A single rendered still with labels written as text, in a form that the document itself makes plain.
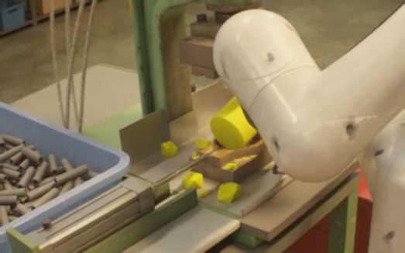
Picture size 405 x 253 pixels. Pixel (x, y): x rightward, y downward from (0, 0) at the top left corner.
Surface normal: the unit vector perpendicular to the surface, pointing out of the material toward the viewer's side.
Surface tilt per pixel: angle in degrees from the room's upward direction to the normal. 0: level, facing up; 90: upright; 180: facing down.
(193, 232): 0
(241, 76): 77
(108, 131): 0
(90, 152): 81
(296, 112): 42
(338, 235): 90
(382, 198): 89
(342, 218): 90
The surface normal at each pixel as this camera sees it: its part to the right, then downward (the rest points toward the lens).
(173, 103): 0.76, 0.22
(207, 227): -0.07, -0.90
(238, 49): -0.55, -0.06
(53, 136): -0.66, 0.22
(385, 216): -0.86, 0.27
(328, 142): 0.00, 0.28
